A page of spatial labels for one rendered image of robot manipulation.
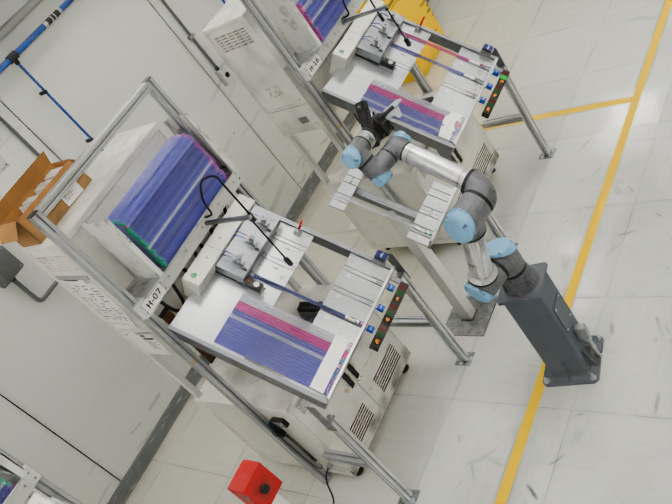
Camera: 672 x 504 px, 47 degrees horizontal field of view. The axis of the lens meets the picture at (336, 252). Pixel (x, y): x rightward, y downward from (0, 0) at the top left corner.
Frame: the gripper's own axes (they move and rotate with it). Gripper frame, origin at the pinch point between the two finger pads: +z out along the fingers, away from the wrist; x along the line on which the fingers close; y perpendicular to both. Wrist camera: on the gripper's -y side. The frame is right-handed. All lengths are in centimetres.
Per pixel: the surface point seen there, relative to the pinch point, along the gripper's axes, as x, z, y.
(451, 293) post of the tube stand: -52, 16, 106
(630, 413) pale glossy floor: 32, -29, 149
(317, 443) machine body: -80, -79, 101
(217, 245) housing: -76, -52, 6
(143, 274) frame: -82, -83, -7
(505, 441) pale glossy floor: -19, -46, 143
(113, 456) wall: -244, -93, 87
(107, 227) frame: -69, -87, -32
